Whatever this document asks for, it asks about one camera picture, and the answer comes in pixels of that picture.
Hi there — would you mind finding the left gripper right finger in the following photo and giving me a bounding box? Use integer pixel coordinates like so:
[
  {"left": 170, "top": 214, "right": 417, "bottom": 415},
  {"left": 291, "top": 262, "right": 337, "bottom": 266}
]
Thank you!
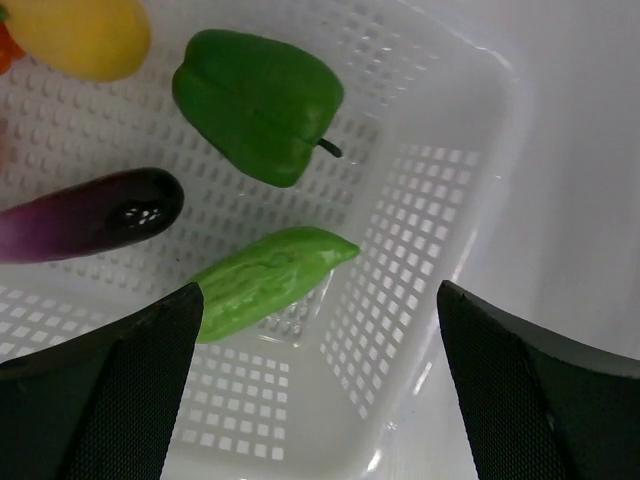
[{"left": 437, "top": 281, "right": 639, "bottom": 479}]

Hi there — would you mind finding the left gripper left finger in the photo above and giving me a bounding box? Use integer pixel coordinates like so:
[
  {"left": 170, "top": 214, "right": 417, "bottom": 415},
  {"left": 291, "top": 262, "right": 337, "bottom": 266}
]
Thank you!
[{"left": 1, "top": 283, "right": 203, "bottom": 479}]

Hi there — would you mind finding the green toy bitter gourd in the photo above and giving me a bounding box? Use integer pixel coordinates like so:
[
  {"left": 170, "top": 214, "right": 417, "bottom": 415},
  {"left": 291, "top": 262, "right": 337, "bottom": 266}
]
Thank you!
[{"left": 191, "top": 226, "right": 360, "bottom": 344}]

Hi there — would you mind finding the purple toy eggplant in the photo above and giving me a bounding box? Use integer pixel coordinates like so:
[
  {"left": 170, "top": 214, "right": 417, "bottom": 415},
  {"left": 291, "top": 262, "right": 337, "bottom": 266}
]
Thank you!
[{"left": 1, "top": 167, "right": 185, "bottom": 264}]

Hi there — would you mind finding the green toy bell pepper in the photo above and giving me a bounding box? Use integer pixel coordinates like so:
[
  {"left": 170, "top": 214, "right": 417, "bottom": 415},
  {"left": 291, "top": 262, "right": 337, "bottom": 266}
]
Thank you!
[{"left": 172, "top": 29, "right": 344, "bottom": 188}]

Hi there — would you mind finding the yellow toy lemon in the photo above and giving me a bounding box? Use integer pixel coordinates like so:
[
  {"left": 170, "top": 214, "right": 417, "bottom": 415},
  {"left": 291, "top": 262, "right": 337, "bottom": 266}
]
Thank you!
[{"left": 1, "top": 1, "right": 152, "bottom": 82}]

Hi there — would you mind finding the white perforated plastic basket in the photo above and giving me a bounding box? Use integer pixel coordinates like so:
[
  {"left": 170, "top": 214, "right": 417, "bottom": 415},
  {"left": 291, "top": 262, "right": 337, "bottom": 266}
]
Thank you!
[{"left": 1, "top": 1, "right": 533, "bottom": 479}]

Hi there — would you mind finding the orange toy pumpkin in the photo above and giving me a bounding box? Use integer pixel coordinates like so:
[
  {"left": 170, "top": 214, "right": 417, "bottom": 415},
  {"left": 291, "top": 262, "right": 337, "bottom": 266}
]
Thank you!
[{"left": 0, "top": 7, "right": 26, "bottom": 75}]

